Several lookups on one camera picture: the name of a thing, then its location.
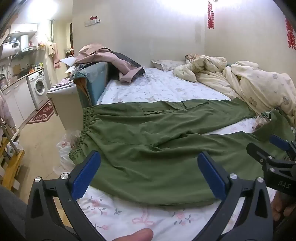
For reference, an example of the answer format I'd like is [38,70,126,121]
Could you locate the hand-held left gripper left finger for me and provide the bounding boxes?
[25,150,105,241]

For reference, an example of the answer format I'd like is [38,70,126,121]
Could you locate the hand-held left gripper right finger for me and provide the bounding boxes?
[197,151,275,241]

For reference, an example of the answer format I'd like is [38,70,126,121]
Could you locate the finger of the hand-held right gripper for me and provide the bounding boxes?
[269,134,296,161]
[246,142,296,177]

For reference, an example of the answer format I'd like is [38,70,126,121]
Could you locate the green pants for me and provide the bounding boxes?
[69,97,296,207]

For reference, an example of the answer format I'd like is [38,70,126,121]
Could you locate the person's right hand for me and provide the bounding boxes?
[270,192,296,223]

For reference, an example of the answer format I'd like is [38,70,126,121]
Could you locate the person's left hand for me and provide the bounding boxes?
[108,228,154,241]

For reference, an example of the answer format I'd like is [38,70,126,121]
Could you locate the green patterned blanket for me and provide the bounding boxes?
[253,110,278,133]

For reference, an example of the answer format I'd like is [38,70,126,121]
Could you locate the clear plastic bag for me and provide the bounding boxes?
[53,130,82,179]

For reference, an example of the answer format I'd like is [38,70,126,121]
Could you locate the cream quilt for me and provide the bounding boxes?
[173,55,296,127]

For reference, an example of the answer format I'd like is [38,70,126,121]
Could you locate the yellow wooden stool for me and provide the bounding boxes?
[0,137,25,191]

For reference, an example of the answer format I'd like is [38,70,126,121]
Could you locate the red patterned rug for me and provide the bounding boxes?
[26,100,55,125]

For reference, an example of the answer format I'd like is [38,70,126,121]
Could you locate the white side table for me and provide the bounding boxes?
[46,78,93,130]

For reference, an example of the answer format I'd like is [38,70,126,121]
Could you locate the person's dark grey clothing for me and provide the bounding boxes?
[0,185,30,241]

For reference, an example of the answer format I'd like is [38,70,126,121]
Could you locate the teal bed headboard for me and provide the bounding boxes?
[74,61,110,108]

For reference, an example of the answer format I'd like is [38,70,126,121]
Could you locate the white washing machine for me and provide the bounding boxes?
[26,69,49,111]

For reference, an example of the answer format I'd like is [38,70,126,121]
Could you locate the white kitchen cabinet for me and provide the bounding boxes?
[0,80,32,130]

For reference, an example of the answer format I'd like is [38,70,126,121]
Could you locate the bed with floral sheet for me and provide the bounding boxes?
[76,67,278,241]

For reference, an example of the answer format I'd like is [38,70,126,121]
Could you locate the pink hanging cloth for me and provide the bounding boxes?
[0,91,16,128]

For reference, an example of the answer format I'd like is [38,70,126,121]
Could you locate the red firecracker decoration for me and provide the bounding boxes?
[207,0,215,29]
[285,17,296,50]

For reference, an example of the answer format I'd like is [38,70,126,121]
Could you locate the white paper sheet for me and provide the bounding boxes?
[59,57,77,68]

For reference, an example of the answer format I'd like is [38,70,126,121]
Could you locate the pink and dark clothes pile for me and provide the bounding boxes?
[74,43,146,83]

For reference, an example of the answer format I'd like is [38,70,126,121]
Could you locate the floral pillow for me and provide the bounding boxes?
[151,59,188,71]

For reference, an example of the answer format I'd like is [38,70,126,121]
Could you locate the dark grey jacket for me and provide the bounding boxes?
[102,47,142,69]

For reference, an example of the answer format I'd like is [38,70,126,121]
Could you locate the hanging pink towels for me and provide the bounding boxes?
[45,41,60,69]

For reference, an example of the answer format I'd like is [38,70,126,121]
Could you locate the steel range hood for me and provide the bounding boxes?
[14,34,39,56]

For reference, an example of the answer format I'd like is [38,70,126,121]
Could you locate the white water heater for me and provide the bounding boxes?
[0,40,21,60]

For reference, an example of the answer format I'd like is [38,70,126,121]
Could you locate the white wall cabinet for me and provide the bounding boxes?
[10,23,38,36]

